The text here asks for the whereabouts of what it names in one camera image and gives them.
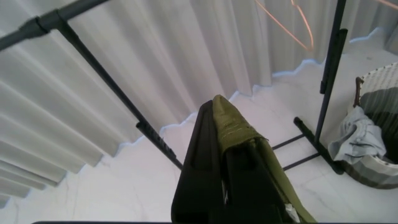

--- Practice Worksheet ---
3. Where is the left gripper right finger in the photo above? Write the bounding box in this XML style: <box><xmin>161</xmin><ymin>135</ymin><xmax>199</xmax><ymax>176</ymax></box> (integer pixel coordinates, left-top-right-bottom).
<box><xmin>223</xmin><ymin>139</ymin><xmax>295</xmax><ymax>223</ymax></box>

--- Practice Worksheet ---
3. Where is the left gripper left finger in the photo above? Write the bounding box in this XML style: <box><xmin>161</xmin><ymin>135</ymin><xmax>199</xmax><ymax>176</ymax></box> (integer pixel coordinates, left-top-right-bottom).
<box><xmin>170</xmin><ymin>99</ymin><xmax>226</xmax><ymax>223</ymax></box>

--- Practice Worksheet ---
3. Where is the green t-shirt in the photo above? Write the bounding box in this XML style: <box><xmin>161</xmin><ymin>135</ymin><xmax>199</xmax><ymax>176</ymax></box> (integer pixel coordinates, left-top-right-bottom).
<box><xmin>212</xmin><ymin>95</ymin><xmax>318</xmax><ymax>223</ymax></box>

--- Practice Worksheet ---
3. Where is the pink clothes hanger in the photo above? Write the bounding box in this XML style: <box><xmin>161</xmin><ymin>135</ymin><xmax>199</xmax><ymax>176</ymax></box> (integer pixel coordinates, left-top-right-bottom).
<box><xmin>254</xmin><ymin>0</ymin><xmax>315</xmax><ymax>52</ymax></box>
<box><xmin>374</xmin><ymin>0</ymin><xmax>398</xmax><ymax>11</ymax></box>

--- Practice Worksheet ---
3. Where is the black clothes rack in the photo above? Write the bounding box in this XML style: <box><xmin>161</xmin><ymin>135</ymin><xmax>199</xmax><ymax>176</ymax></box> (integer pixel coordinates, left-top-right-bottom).
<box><xmin>0</xmin><ymin>0</ymin><xmax>348</xmax><ymax>175</ymax></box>

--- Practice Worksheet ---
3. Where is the white laundry basket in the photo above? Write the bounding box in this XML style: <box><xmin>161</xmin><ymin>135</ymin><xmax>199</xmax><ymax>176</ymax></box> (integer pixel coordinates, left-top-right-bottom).
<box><xmin>340</xmin><ymin>62</ymin><xmax>398</xmax><ymax>190</ymax></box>

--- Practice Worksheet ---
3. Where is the white curtain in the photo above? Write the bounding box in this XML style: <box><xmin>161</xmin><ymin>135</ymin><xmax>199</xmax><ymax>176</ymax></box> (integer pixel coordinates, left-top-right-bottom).
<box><xmin>0</xmin><ymin>0</ymin><xmax>398</xmax><ymax>209</ymax></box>

